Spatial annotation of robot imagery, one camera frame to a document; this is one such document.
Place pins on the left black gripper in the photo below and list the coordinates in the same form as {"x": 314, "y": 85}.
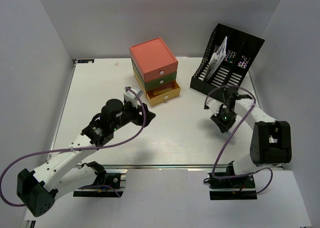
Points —
{"x": 139, "y": 118}

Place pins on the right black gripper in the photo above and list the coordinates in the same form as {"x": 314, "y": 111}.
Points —
{"x": 223, "y": 126}

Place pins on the pastel yellow highlighter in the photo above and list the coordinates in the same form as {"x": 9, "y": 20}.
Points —
{"x": 161, "y": 91}

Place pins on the yellow bottom drawer box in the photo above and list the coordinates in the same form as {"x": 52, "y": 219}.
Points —
{"x": 171, "y": 92}

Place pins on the green drawer box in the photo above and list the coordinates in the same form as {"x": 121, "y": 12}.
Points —
{"x": 155, "y": 82}

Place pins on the white printed paper booklet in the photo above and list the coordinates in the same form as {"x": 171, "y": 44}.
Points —
{"x": 216, "y": 60}

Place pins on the coral top drawer box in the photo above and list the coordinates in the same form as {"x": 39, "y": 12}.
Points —
{"x": 153, "y": 59}

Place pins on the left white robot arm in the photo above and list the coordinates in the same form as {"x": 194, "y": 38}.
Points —
{"x": 64, "y": 173}

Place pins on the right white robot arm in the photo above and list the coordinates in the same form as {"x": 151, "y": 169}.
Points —
{"x": 271, "y": 141}

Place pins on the black three-slot file holder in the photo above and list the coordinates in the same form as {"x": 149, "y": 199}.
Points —
{"x": 241, "y": 50}

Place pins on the black label sticker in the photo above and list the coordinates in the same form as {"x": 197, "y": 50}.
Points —
{"x": 85, "y": 61}

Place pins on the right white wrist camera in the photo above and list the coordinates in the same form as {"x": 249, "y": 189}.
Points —
{"x": 213, "y": 106}

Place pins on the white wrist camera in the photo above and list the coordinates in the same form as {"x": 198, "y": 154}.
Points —
{"x": 132, "y": 94}
{"x": 213, "y": 106}

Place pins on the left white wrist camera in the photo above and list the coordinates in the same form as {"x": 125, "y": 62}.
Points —
{"x": 132, "y": 94}

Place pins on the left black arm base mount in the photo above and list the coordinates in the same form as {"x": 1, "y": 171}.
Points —
{"x": 110, "y": 183}

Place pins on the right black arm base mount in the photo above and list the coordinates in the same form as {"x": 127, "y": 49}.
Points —
{"x": 242, "y": 188}

